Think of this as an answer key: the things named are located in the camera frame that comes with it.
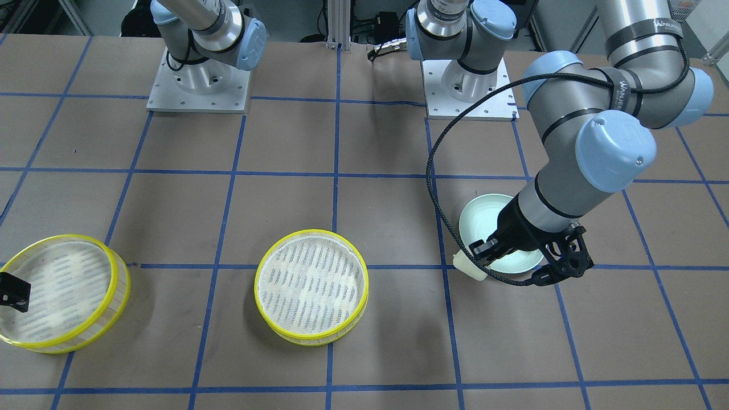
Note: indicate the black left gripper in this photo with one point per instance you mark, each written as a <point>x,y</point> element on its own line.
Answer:
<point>519,230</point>

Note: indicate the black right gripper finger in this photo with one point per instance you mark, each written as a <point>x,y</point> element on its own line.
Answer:
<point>15,292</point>

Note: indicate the white steamed bun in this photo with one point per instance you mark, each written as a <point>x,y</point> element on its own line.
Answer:
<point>462,263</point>

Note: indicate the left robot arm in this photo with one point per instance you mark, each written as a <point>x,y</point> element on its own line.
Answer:
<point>596,127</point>

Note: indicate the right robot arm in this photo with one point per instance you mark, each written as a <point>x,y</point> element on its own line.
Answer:
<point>198,32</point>

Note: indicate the yellow steamer basket centre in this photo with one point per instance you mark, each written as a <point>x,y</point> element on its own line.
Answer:
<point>311,287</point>

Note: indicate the light green plate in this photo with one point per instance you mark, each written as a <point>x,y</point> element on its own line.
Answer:
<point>479,219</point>

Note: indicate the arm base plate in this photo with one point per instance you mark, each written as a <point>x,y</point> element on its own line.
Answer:
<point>449,90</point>
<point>208,87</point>

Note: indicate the aluminium frame post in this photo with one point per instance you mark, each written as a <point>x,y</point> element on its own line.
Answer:
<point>338,25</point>

